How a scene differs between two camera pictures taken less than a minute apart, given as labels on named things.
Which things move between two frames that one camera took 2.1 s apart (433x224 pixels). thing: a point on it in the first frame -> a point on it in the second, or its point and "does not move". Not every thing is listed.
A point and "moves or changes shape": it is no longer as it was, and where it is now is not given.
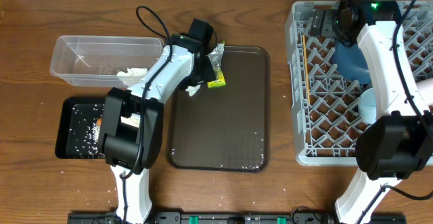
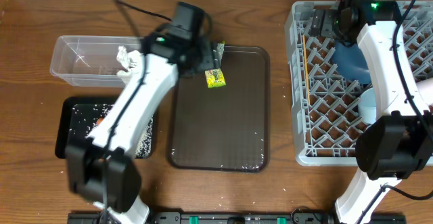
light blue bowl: x=367 y=105 does not move
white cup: x=425 y=88 does not move
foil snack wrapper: x=216 y=57 does not move
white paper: x=130 y=77 moves or changes shape
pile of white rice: x=95 y=132 moves or changes shape
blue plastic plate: x=351 y=63 does not move
